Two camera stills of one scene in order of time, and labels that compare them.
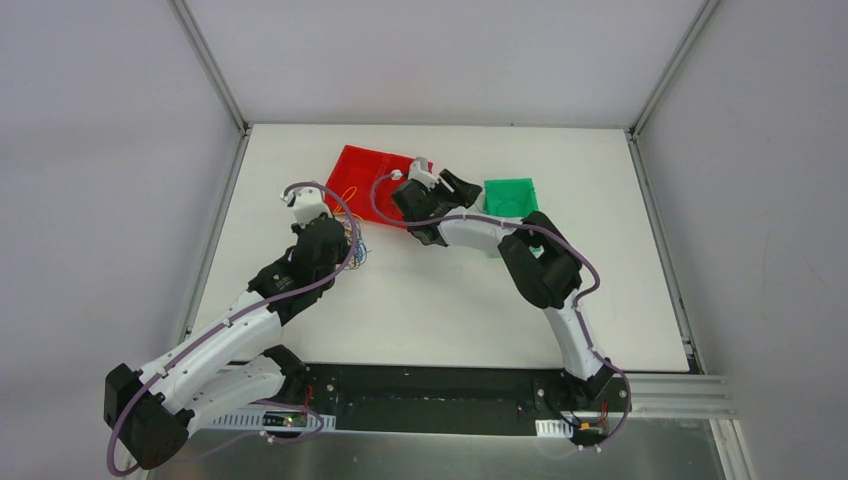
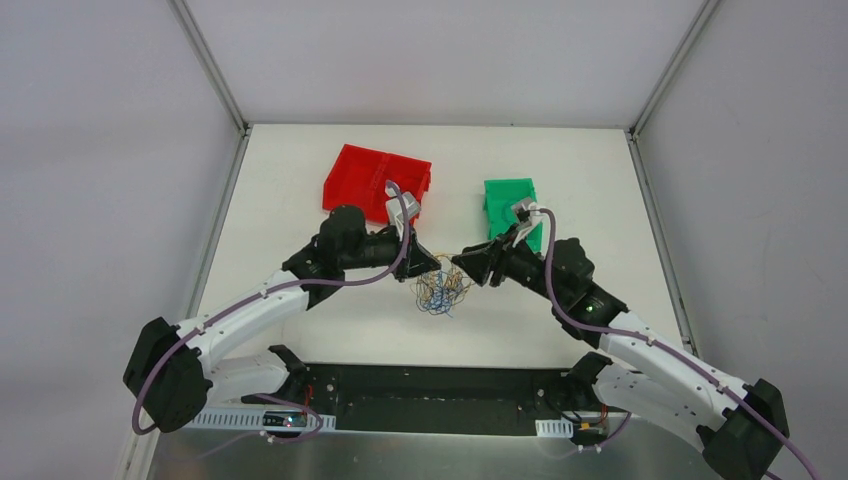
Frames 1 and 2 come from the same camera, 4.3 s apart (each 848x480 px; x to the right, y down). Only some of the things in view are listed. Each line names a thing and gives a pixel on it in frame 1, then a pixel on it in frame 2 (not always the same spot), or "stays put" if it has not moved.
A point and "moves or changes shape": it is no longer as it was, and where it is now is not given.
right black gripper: x=439 y=191 to x=496 y=263
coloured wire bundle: x=360 y=251 moves or changes shape
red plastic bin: x=354 y=175 stays put
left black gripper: x=324 y=234 to x=406 y=254
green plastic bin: x=510 y=197 stays put
